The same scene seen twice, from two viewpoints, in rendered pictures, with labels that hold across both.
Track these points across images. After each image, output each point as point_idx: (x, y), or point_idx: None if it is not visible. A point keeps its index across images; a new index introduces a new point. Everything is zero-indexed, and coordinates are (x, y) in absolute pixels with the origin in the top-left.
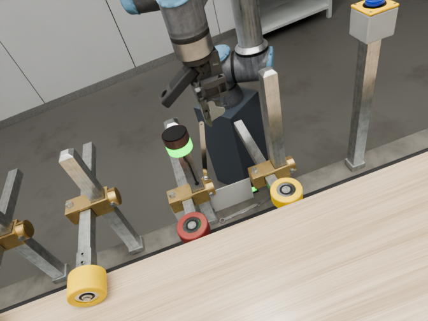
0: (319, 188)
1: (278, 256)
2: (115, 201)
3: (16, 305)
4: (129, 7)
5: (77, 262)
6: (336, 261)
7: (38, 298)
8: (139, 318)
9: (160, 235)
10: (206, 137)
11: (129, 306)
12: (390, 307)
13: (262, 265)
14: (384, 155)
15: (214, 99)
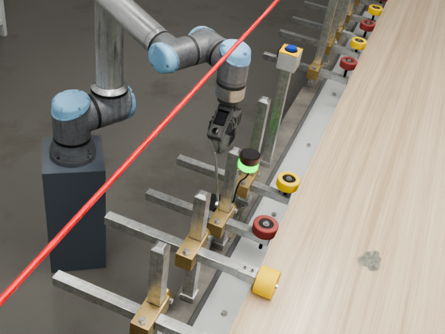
0: None
1: (325, 211)
2: (209, 234)
3: None
4: (173, 68)
5: (247, 273)
6: (348, 198)
7: None
8: (304, 279)
9: None
10: (52, 211)
11: (291, 280)
12: (382, 202)
13: (324, 219)
14: (275, 150)
15: (74, 155)
